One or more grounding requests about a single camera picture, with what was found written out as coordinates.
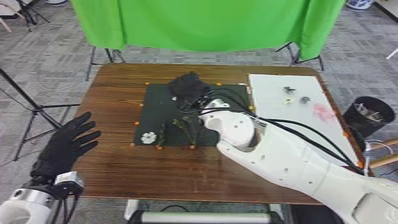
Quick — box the black cloth frame leg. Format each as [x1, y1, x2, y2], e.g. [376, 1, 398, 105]
[273, 41, 326, 72]
[83, 45, 127, 82]

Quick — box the pink flower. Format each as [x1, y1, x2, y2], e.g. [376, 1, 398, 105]
[310, 102, 337, 124]

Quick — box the black cable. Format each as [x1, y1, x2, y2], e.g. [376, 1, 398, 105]
[198, 87, 365, 176]

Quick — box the green sprig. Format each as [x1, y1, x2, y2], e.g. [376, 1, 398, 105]
[154, 120, 168, 148]
[170, 114, 200, 148]

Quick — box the white sheet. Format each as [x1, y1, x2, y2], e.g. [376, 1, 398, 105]
[246, 73, 364, 168]

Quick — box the black bin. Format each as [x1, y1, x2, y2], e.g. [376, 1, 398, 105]
[340, 96, 398, 138]

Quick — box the black tripod stand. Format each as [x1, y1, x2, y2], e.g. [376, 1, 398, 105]
[0, 68, 81, 162]

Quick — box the blue and white vase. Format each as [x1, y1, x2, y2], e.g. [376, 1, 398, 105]
[344, 0, 376, 11]

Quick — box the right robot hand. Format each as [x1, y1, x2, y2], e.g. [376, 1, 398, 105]
[165, 71, 213, 105]

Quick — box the dark mat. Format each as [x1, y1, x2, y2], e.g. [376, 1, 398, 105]
[131, 83, 255, 148]

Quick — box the pale grey bar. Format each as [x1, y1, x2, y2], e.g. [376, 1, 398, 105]
[125, 209, 287, 224]

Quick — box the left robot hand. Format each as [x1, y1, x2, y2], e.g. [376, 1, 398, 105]
[28, 111, 102, 187]

